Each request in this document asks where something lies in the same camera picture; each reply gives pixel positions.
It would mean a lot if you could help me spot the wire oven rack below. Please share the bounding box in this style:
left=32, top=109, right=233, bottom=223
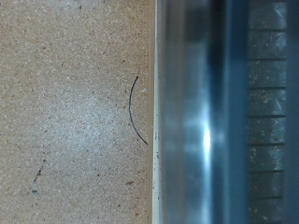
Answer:
left=248, top=0, right=288, bottom=224

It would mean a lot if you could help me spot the glass oven door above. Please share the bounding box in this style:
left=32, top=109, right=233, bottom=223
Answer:
left=154, top=0, right=299, bottom=224

